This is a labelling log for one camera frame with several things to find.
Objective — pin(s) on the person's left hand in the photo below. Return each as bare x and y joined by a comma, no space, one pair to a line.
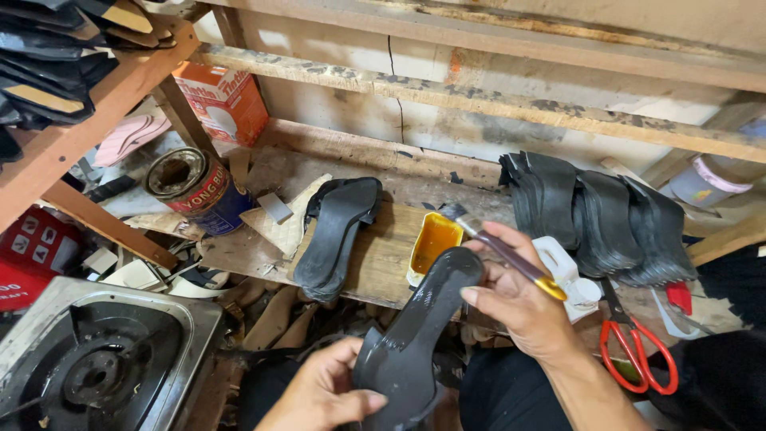
317,389

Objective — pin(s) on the person's right hand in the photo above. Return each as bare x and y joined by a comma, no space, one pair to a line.
532,317

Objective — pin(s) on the black shoe sole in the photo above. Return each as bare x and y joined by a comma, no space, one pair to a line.
413,341

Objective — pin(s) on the white plastic jerrycan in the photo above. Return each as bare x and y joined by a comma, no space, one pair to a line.
568,281

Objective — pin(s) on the person's black trousers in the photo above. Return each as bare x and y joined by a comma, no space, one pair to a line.
508,395

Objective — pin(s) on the row of black sole cutouts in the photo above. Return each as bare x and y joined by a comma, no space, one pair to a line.
604,221

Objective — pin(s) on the yellow glue tub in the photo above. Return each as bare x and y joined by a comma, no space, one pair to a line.
435,242

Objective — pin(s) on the small red tool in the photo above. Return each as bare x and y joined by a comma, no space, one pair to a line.
679,297

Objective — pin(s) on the wooden work board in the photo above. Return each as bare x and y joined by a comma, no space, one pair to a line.
383,251

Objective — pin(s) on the small stack of black soles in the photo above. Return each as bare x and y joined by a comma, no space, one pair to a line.
338,233

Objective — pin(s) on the beige quilted sheet piece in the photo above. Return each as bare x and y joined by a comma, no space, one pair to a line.
281,230

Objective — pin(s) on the small grey block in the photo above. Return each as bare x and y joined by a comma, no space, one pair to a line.
275,208

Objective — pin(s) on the black fabric bundle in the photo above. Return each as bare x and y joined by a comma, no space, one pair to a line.
724,371

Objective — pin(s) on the steel gas stove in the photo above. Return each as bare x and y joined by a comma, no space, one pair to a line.
96,359

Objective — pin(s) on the white jar with pink lid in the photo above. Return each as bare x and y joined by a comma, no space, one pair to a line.
709,179

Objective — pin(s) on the open glue tin can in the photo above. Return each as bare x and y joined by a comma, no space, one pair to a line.
200,188

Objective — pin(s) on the orange and white carton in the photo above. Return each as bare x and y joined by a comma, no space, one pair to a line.
230,102

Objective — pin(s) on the pink insoles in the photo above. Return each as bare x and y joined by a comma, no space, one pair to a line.
128,140

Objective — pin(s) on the red cardboard box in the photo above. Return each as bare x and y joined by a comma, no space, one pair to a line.
33,251

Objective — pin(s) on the wooden shelf with black soles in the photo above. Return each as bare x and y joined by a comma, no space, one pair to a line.
72,120

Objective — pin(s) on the wooden frame rail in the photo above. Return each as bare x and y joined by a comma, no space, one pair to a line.
479,99

